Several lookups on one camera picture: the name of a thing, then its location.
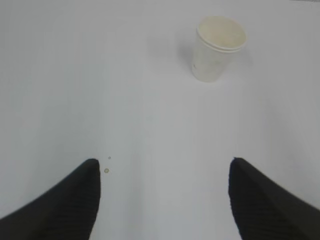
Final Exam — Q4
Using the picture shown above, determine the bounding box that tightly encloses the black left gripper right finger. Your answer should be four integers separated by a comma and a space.
228, 157, 320, 240

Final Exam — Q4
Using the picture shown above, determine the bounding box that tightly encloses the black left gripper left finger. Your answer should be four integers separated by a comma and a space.
0, 158, 101, 240

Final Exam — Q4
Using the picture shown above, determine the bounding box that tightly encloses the white paper cup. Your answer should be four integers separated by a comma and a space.
191, 16, 247, 83

